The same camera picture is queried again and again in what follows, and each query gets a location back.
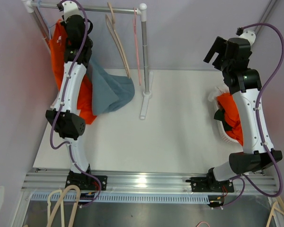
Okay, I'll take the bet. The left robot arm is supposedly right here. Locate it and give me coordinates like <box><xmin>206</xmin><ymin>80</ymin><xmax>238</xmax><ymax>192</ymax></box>
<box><xmin>45</xmin><ymin>15</ymin><xmax>95</xmax><ymax>190</ymax></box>

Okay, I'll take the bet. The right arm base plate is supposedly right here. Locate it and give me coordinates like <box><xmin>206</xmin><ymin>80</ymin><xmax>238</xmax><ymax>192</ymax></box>
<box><xmin>185</xmin><ymin>177</ymin><xmax>234</xmax><ymax>192</ymax></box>

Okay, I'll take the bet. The pink wire hanger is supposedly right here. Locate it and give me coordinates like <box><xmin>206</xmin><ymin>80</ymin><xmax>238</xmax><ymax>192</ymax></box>
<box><xmin>133</xmin><ymin>8</ymin><xmax>142</xmax><ymax>86</ymax></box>

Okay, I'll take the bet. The white laundry basket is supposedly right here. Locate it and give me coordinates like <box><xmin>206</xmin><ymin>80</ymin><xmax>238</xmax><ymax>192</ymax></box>
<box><xmin>213</xmin><ymin>99</ymin><xmax>239</xmax><ymax>144</ymax></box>

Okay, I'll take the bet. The white cable duct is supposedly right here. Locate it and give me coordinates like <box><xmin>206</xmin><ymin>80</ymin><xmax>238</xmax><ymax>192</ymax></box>
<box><xmin>30</xmin><ymin>192</ymin><xmax>210</xmax><ymax>204</ymax></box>

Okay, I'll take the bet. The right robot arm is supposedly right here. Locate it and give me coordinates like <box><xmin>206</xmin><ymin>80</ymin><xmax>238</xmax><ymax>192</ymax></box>
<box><xmin>204</xmin><ymin>36</ymin><xmax>283</xmax><ymax>192</ymax></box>

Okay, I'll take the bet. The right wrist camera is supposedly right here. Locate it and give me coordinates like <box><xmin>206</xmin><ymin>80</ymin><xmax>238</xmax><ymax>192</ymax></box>
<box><xmin>236</xmin><ymin>27</ymin><xmax>256</xmax><ymax>46</ymax></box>

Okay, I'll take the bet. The grey blue t shirt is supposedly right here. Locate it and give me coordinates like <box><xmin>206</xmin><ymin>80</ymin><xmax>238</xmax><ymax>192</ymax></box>
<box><xmin>87</xmin><ymin>58</ymin><xmax>135</xmax><ymax>116</ymax></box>

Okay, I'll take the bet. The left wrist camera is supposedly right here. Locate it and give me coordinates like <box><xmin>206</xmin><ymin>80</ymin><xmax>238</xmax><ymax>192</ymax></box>
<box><xmin>57</xmin><ymin>0</ymin><xmax>81</xmax><ymax>23</ymax></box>

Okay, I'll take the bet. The aluminium rail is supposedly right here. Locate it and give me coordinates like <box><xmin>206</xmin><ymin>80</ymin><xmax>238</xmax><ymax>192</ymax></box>
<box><xmin>21</xmin><ymin>169</ymin><xmax>277</xmax><ymax>194</ymax></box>

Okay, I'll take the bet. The spare wooden hanger right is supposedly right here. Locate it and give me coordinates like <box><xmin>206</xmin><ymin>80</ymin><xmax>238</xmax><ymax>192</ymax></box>
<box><xmin>266</xmin><ymin>196</ymin><xmax>284</xmax><ymax>227</ymax></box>

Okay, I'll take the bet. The spare wooden hangers left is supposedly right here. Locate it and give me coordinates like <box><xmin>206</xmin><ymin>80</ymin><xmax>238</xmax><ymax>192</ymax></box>
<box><xmin>46</xmin><ymin>185</ymin><xmax>80</xmax><ymax>227</ymax></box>

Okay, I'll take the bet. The blue hanger far left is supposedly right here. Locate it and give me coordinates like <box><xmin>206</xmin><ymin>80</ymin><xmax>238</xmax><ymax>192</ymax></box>
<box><xmin>37</xmin><ymin>0</ymin><xmax>56</xmax><ymax>40</ymax></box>

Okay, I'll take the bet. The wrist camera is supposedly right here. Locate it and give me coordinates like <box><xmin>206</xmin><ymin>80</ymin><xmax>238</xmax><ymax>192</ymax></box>
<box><xmin>57</xmin><ymin>0</ymin><xmax>81</xmax><ymax>23</ymax></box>
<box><xmin>236</xmin><ymin>27</ymin><xmax>256</xmax><ymax>46</ymax></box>

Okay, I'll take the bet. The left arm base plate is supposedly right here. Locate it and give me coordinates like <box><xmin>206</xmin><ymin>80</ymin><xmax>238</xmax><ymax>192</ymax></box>
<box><xmin>65</xmin><ymin>171</ymin><xmax>108</xmax><ymax>191</ymax></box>

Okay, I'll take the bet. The clothes rack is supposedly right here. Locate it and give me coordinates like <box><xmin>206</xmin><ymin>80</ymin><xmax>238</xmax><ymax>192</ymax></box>
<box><xmin>22</xmin><ymin>0</ymin><xmax>154</xmax><ymax>120</ymax></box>

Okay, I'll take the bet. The orange t shirt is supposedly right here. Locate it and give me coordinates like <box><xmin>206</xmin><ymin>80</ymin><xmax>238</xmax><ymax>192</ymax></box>
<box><xmin>49</xmin><ymin>19</ymin><xmax>96</xmax><ymax>124</ymax></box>
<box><xmin>215</xmin><ymin>93</ymin><xmax>243</xmax><ymax>146</ymax></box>

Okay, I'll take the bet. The green white t shirt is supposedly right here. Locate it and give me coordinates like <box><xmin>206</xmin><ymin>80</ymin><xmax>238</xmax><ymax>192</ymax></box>
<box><xmin>207</xmin><ymin>86</ymin><xmax>230</xmax><ymax>132</ymax></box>

